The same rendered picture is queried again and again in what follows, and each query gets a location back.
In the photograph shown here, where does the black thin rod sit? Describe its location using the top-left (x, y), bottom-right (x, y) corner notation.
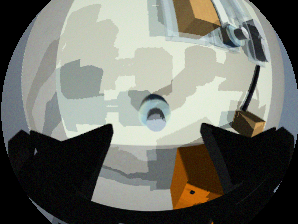
top-left (242, 65), bottom-right (261, 112)

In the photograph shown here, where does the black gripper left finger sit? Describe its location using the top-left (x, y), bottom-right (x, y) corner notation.
top-left (29, 124), bottom-right (113, 201)

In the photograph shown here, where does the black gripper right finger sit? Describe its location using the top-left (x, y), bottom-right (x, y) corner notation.
top-left (200, 123), bottom-right (277, 194)

